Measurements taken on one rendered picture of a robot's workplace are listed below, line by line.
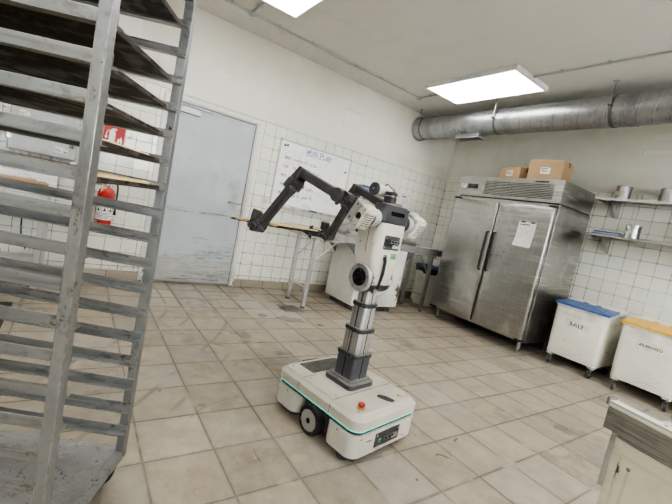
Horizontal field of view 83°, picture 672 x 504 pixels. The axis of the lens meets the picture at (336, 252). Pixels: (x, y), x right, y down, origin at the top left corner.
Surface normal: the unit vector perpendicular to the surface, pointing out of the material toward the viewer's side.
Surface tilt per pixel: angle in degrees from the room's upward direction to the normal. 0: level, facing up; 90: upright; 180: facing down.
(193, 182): 90
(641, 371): 94
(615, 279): 90
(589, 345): 92
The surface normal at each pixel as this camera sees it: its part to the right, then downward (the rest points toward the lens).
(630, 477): -0.89, -0.15
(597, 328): -0.77, -0.07
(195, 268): 0.55, 0.19
